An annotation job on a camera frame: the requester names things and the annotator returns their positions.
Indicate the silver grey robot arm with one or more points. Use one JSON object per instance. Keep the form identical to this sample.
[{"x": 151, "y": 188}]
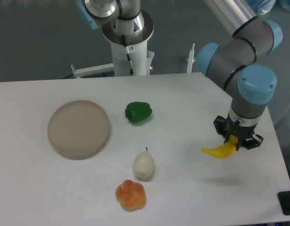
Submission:
[{"x": 231, "y": 67}]

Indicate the yellow toy banana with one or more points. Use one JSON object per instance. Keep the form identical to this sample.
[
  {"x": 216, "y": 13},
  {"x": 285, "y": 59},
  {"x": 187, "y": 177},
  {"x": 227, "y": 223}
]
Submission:
[{"x": 223, "y": 151}]

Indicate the blue plastic bag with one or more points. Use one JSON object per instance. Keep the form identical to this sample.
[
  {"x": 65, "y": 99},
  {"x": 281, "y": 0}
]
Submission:
[{"x": 261, "y": 7}]

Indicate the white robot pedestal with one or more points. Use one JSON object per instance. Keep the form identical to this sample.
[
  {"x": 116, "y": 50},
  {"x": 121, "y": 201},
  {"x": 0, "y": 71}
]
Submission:
[{"x": 128, "y": 41}]

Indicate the black device at edge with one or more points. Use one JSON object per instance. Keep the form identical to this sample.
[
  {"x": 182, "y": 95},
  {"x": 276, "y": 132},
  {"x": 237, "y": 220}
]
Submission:
[{"x": 284, "y": 199}]

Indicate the white metal bracket right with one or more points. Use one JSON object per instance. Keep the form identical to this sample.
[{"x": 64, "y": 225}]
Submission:
[{"x": 191, "y": 59}]

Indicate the white toy pear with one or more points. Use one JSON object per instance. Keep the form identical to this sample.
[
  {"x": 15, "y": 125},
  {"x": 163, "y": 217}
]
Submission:
[{"x": 144, "y": 166}]

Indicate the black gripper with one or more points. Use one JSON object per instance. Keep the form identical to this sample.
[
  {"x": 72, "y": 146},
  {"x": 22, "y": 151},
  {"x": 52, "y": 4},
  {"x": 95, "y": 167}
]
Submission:
[{"x": 246, "y": 136}]

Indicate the green toy bell pepper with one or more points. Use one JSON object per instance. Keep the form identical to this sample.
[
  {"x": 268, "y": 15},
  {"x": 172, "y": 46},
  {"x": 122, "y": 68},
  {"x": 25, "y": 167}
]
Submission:
[{"x": 136, "y": 112}]

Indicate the white metal bracket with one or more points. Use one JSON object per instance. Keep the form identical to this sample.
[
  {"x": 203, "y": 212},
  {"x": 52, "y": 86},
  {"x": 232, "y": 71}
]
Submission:
[
  {"x": 191, "y": 59},
  {"x": 94, "y": 70}
]

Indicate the beige round plate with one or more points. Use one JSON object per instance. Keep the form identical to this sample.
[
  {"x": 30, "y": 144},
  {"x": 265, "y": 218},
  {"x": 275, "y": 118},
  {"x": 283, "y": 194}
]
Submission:
[{"x": 79, "y": 129}]

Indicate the orange knotted bread roll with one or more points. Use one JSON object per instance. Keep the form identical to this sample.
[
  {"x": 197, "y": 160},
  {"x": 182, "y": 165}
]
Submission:
[{"x": 131, "y": 195}]

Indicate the white metal bracket left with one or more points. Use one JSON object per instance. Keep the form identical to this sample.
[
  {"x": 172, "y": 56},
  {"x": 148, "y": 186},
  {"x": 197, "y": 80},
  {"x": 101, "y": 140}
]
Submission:
[{"x": 94, "y": 70}]

